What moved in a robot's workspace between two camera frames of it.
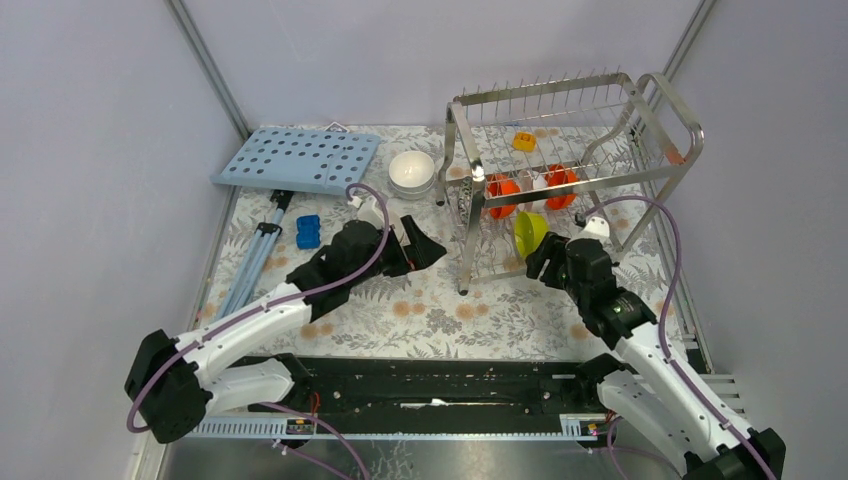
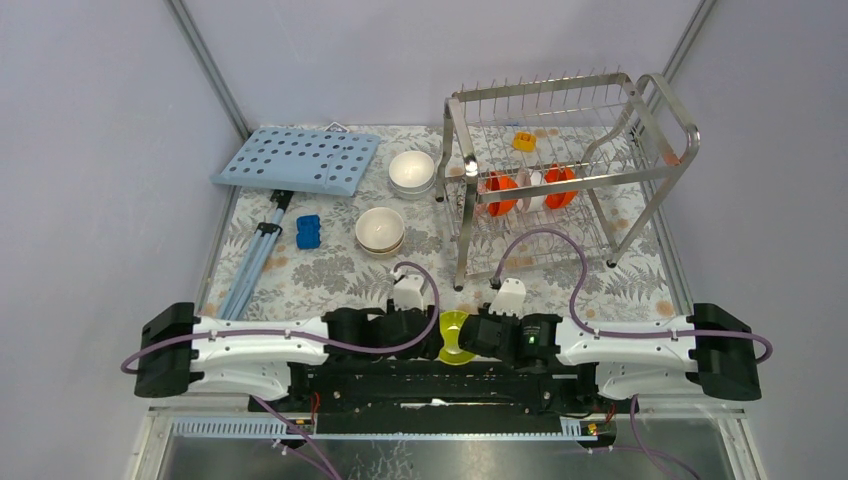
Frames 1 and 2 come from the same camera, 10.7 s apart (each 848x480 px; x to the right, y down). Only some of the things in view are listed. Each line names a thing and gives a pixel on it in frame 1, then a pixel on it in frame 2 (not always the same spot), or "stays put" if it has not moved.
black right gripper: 550,246 → 494,316
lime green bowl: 530,229 → 451,352
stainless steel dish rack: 534,170 stays put
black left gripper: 421,252 → 429,349
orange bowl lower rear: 556,176 stays put
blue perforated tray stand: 283,161 stays put
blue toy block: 308,231 stays put
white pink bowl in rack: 532,181 stays put
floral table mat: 487,193 stays put
